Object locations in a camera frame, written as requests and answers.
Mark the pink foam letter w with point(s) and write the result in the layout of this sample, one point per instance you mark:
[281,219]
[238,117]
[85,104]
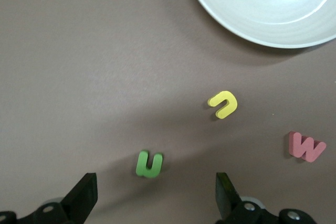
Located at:
[295,145]

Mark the beige plate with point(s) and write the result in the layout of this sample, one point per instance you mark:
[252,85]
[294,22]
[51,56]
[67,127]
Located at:
[262,3]

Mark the yellow foam letter u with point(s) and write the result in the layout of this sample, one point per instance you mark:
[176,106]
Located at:
[231,98]

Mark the green foam letter u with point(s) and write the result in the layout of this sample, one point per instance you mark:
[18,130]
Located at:
[148,172]

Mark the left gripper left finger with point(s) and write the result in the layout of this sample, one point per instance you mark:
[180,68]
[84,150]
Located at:
[81,197]

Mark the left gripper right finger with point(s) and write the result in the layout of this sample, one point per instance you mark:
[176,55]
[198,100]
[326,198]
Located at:
[228,203]

